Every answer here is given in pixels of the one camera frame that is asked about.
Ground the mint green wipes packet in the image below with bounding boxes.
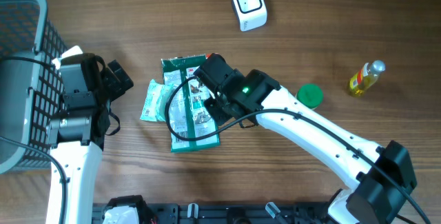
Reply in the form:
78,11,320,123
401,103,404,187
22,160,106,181
140,79,174,122

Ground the green 3M gloves package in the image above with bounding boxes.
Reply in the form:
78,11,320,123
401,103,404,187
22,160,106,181
161,54,221,152

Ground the yellow Vim bottle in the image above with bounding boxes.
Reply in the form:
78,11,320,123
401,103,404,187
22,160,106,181
348,60,386,97

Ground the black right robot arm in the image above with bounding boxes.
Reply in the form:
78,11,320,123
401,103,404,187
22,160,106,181
194,54,417,223

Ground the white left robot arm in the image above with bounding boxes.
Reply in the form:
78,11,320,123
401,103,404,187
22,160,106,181
45,53,134,223

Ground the white barcode scanner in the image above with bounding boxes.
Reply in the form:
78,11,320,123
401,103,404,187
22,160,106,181
232,0,267,32

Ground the green lid glass jar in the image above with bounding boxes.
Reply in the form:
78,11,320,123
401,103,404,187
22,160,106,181
296,83,324,110

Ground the grey plastic basket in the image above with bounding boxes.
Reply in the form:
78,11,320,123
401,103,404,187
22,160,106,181
1,0,67,174

